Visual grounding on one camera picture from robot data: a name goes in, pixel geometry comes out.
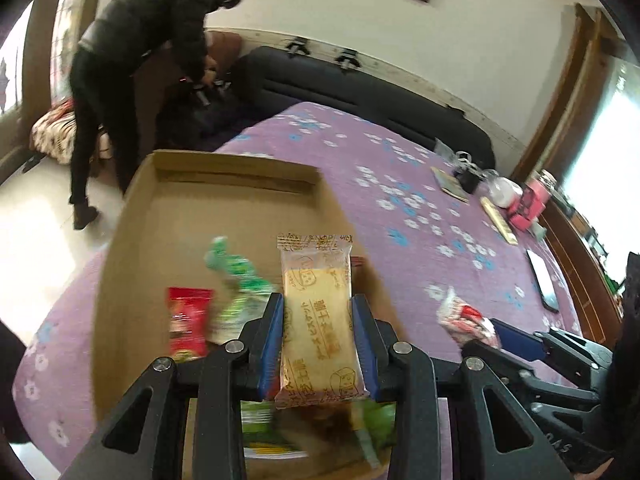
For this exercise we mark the black clamp device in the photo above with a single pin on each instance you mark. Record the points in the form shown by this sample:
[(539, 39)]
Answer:
[(347, 57), (299, 45)]

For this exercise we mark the clear plastic container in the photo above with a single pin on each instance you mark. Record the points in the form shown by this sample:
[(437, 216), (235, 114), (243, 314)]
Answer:
[(444, 147)]

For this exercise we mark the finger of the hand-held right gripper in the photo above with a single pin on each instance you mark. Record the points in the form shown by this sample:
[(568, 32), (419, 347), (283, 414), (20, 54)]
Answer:
[(517, 340), (525, 380)]

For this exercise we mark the green twisted candy packet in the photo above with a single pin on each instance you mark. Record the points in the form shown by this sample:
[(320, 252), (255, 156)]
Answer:
[(232, 262)]

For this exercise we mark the cardboard box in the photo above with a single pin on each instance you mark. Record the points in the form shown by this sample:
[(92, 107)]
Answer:
[(200, 220)]

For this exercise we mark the olive notebook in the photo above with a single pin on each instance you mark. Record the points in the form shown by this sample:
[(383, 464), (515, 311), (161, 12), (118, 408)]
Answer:
[(450, 185)]

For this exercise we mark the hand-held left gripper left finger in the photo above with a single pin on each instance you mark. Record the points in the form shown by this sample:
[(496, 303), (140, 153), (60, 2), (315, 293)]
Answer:
[(272, 345)]

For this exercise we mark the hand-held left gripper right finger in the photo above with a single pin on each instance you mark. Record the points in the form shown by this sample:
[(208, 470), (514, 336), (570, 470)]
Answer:
[(362, 345)]

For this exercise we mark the black cup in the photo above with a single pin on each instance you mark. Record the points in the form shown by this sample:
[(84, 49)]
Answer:
[(469, 177)]

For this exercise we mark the white jar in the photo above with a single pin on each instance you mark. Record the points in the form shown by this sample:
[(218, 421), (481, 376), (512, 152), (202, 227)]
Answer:
[(505, 192)]

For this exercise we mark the purple floral bedsheet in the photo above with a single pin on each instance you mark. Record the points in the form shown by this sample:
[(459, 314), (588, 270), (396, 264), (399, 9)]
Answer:
[(400, 220)]

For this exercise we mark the floral patterned cushion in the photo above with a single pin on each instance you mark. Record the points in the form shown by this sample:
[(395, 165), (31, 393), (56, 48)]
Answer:
[(60, 132)]

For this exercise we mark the wooden bed frame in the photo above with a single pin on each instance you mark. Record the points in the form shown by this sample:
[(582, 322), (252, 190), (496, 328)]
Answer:
[(585, 240)]

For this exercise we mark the black devices bundle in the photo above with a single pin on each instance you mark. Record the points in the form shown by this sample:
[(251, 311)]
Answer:
[(205, 90)]

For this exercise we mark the brown armchair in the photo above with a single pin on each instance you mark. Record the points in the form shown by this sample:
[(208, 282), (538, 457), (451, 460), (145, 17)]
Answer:
[(220, 45)]

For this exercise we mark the wooden window frame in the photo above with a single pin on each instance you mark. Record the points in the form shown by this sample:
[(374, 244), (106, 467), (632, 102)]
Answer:
[(565, 90)]

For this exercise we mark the black sofa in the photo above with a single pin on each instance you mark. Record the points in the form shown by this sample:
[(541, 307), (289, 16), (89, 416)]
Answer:
[(375, 100)]

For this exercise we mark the pink and white snack packet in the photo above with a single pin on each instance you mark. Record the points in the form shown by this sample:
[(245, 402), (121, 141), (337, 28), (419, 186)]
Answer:
[(462, 320)]

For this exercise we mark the red cartoon snack packet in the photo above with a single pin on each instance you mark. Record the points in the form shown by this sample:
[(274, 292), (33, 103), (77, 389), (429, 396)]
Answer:
[(189, 320)]

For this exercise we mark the wooden glass door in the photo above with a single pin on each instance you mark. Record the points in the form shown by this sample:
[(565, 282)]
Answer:
[(55, 35)]

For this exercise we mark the pink sleeved bottle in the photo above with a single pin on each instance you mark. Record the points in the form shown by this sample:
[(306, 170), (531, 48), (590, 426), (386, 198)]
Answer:
[(527, 205)]

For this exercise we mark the black slipper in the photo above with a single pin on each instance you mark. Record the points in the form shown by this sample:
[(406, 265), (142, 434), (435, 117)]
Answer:
[(31, 163)]

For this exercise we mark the black smartphone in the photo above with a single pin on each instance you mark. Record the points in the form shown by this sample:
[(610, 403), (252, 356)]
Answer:
[(543, 280)]

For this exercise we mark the yellow biscuit packet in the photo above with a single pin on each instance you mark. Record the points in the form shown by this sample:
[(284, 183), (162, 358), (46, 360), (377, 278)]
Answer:
[(317, 320)]

